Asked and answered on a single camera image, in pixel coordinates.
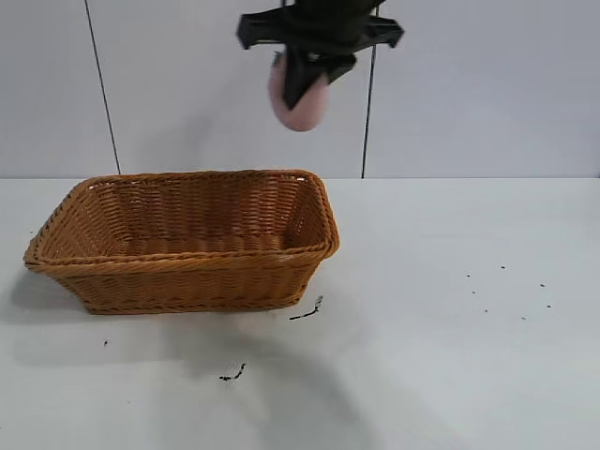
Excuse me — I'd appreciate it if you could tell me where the pink peach with green leaf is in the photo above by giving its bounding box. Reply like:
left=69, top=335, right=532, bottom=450
left=267, top=51, right=331, bottom=133

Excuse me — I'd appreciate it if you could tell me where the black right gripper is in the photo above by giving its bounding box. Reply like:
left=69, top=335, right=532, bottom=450
left=236, top=0, right=406, bottom=112

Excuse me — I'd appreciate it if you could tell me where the brown woven wicker basket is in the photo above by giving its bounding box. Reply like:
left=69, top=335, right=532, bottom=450
left=22, top=169, right=342, bottom=316

